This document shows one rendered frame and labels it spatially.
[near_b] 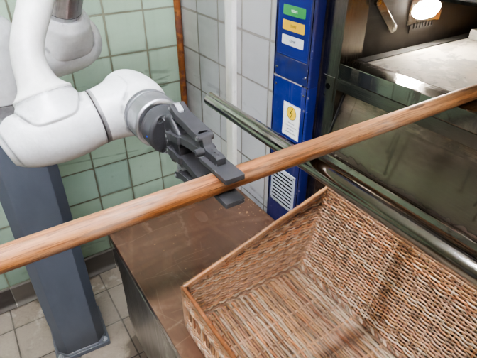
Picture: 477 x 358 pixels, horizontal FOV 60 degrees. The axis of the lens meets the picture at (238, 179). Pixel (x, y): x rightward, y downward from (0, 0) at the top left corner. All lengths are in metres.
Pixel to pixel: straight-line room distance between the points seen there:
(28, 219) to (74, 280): 0.32
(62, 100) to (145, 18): 1.05
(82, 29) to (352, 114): 0.77
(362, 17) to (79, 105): 0.69
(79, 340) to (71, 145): 1.20
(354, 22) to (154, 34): 0.93
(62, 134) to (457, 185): 0.77
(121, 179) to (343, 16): 1.26
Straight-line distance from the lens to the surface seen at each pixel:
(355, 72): 1.07
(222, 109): 0.84
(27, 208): 1.42
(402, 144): 1.03
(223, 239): 1.39
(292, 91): 1.21
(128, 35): 1.76
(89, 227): 0.50
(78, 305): 1.72
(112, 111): 0.77
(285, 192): 1.36
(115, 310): 2.02
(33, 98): 0.77
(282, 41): 1.21
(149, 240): 1.42
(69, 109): 0.76
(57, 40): 1.29
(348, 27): 1.09
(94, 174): 1.91
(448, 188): 0.98
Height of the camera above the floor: 1.50
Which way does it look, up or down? 33 degrees down
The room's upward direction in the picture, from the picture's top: straight up
